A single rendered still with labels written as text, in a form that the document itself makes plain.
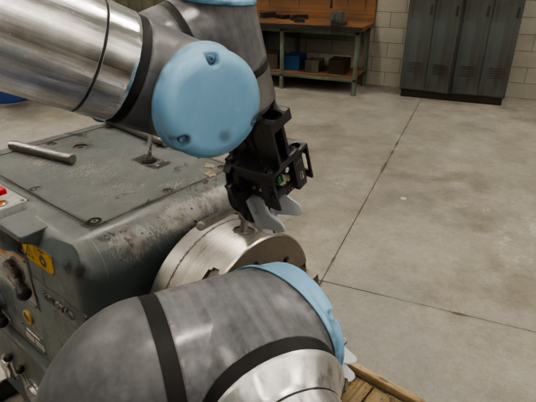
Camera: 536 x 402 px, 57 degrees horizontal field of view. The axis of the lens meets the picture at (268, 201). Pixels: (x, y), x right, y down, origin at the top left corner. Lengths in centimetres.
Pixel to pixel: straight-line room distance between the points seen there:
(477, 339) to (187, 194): 198
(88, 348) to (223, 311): 10
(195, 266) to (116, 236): 14
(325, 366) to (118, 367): 15
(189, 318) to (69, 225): 55
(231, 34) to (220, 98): 17
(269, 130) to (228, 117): 20
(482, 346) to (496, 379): 20
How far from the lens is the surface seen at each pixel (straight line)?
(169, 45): 33
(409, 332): 261
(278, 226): 63
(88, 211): 94
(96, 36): 31
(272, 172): 57
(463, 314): 281
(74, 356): 40
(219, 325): 38
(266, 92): 53
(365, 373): 108
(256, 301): 39
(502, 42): 669
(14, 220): 96
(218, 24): 48
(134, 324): 38
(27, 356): 129
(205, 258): 82
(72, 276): 85
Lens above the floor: 167
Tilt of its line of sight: 27 degrees down
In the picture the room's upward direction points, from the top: straight up
